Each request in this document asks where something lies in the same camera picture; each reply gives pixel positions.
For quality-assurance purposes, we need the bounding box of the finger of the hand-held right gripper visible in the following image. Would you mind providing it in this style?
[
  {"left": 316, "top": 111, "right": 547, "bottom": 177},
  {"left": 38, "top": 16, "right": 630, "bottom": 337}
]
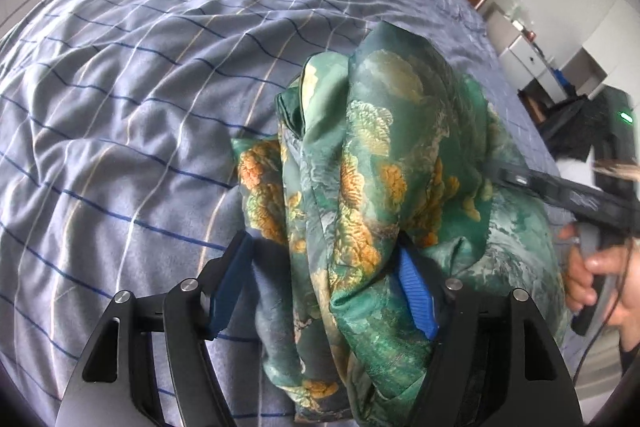
[{"left": 487, "top": 161, "right": 546, "bottom": 204}]

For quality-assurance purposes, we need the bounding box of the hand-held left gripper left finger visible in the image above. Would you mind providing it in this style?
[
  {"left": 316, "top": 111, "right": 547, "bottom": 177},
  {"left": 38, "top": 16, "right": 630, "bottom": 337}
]
[{"left": 55, "top": 229, "right": 256, "bottom": 427}]

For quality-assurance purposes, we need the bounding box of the white wardrobe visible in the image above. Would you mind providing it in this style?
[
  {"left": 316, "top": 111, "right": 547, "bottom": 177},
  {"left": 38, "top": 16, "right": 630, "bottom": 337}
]
[{"left": 560, "top": 0, "right": 640, "bottom": 98}]

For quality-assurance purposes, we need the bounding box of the dark coat on chair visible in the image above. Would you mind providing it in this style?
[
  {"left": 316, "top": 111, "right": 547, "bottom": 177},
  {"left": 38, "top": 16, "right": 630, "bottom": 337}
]
[{"left": 537, "top": 99, "right": 609, "bottom": 160}]

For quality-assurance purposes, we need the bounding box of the blue checked duvet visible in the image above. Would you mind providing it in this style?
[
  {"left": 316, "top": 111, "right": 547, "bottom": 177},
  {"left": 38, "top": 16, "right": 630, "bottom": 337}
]
[{"left": 0, "top": 0, "right": 567, "bottom": 427}]

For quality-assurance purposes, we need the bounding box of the person's right hand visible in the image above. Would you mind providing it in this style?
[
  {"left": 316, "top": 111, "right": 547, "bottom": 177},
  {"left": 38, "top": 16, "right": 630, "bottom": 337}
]
[{"left": 557, "top": 224, "right": 640, "bottom": 344}]

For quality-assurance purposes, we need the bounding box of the thin black cable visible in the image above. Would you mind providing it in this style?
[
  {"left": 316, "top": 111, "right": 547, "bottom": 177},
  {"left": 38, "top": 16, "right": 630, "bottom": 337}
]
[{"left": 572, "top": 237, "right": 635, "bottom": 385}]

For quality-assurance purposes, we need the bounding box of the green printed padded jacket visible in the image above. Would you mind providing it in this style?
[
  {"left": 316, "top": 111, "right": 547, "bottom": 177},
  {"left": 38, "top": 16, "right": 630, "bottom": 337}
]
[{"left": 231, "top": 21, "right": 573, "bottom": 427}]

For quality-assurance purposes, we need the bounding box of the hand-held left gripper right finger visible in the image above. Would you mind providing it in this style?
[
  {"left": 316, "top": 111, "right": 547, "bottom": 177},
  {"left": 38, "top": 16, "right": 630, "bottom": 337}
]
[{"left": 397, "top": 237, "right": 583, "bottom": 427}]

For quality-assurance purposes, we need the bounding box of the white desk with drawers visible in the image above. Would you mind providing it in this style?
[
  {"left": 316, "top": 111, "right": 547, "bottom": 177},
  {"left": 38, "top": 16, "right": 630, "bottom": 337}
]
[{"left": 486, "top": 9, "right": 577, "bottom": 104}]

